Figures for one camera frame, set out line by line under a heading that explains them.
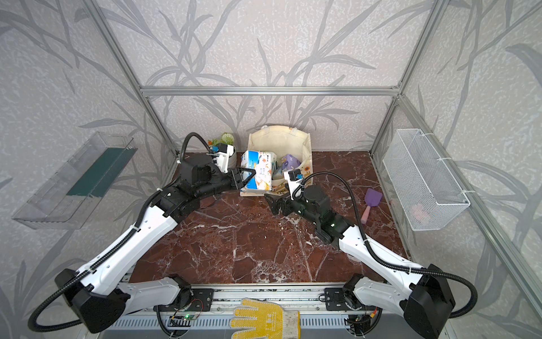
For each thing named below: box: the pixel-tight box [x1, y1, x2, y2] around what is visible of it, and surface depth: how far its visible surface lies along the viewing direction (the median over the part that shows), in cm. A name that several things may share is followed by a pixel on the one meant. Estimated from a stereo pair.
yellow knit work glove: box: [230, 298, 301, 339], surface depth 71 cm
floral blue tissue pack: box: [239, 149, 278, 192], surface depth 69 cm
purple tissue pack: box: [281, 153, 302, 171], surface depth 98 cm
